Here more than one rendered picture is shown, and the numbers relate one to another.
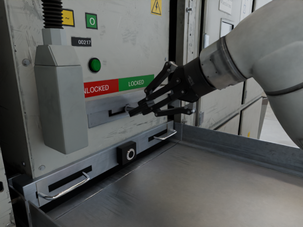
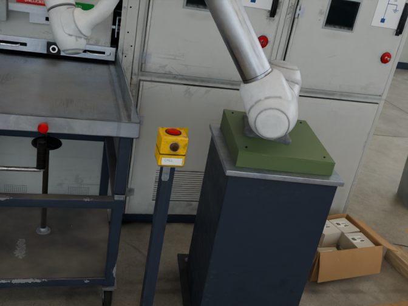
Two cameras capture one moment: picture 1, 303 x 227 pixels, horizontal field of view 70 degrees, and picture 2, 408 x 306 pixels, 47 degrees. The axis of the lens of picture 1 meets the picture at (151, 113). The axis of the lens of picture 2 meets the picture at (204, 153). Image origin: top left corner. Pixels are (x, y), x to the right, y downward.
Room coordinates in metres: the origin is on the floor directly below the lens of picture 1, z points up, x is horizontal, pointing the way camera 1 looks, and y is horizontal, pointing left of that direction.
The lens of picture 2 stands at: (-0.69, -1.71, 1.43)
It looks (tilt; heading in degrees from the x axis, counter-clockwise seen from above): 24 degrees down; 35
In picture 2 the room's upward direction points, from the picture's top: 11 degrees clockwise
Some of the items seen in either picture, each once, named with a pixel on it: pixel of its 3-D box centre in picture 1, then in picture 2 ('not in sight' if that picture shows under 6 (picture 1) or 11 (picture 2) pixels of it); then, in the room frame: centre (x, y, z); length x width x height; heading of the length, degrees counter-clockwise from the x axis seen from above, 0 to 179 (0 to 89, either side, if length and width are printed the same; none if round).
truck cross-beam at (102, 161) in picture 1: (117, 149); (54, 46); (0.59, 0.10, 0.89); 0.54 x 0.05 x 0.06; 143
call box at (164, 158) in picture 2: not in sight; (170, 147); (0.33, -0.87, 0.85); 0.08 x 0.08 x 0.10; 53
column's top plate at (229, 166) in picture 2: not in sight; (271, 152); (0.85, -0.95, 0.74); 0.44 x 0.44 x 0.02; 46
